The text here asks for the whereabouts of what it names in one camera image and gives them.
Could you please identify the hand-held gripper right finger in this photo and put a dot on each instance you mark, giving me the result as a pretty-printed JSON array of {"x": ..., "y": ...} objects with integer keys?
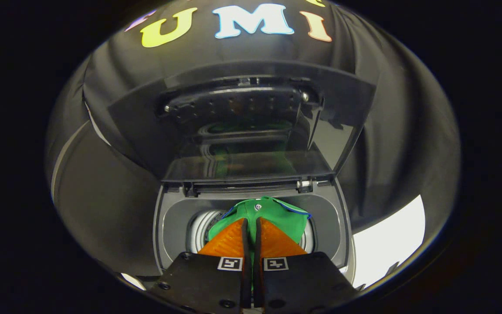
[{"x": 257, "y": 253}]

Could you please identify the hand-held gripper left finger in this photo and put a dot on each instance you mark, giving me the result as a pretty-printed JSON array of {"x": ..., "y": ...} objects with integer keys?
[{"x": 244, "y": 253}]

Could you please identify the green polo shirt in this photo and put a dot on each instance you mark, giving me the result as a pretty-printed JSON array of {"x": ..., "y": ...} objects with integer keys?
[{"x": 286, "y": 218}]

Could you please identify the white paper sheet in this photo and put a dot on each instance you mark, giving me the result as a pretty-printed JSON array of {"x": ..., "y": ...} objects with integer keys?
[{"x": 386, "y": 244}]

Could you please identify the black backdrop cloth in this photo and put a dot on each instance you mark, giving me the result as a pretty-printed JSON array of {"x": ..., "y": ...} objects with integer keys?
[{"x": 408, "y": 139}]

